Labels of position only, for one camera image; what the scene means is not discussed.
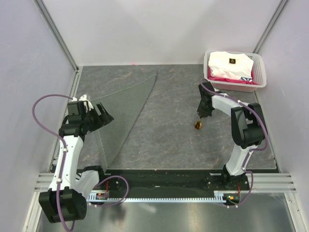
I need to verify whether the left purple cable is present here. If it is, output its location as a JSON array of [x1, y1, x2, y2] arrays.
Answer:
[[32, 94, 130, 232]]

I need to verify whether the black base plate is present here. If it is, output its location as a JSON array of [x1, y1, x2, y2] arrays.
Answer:
[[100, 169, 250, 197]]

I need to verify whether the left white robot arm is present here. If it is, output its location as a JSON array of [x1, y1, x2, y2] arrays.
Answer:
[[39, 100, 114, 223]]

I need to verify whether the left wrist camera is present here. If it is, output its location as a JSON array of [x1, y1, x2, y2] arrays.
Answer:
[[71, 94, 94, 112]]

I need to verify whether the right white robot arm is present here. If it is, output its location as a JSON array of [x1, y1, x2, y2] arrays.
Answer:
[[197, 81, 269, 190]]

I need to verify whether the pink folded cloth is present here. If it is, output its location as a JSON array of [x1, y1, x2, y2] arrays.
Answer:
[[207, 68, 258, 85]]

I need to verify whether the light blue cable duct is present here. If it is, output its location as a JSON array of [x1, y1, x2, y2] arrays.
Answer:
[[86, 190, 240, 204]]

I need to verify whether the grey cloth napkin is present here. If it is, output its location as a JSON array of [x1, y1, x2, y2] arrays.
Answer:
[[92, 74, 157, 171]]

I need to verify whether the white plastic basket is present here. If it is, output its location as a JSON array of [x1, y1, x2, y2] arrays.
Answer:
[[203, 50, 267, 92]]

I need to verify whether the white folded shirt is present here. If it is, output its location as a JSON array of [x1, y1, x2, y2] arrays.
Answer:
[[208, 51, 254, 82]]

